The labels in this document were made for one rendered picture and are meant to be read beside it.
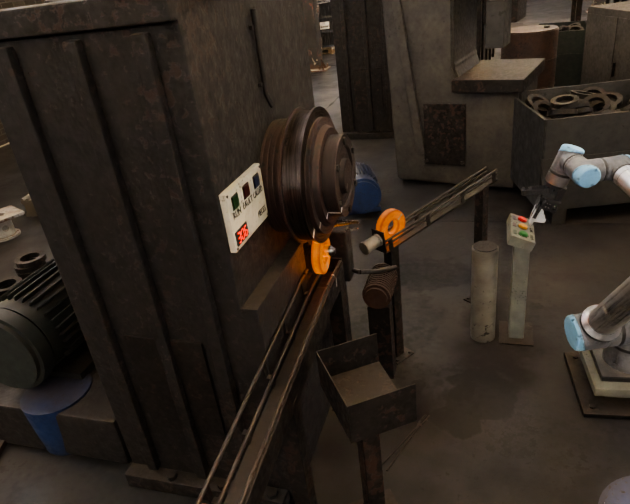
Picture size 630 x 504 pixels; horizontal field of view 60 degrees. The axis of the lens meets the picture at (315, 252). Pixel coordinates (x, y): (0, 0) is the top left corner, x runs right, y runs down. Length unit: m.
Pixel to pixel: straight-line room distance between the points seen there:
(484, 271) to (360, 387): 1.12
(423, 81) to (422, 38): 0.32
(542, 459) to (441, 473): 0.39
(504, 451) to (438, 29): 3.08
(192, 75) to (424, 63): 3.24
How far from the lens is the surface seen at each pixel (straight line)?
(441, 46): 4.46
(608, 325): 2.32
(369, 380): 1.76
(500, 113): 4.44
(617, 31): 5.88
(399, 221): 2.46
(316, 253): 1.98
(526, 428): 2.50
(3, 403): 2.81
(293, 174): 1.72
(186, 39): 1.45
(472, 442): 2.42
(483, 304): 2.76
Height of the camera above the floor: 1.77
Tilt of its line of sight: 28 degrees down
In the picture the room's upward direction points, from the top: 8 degrees counter-clockwise
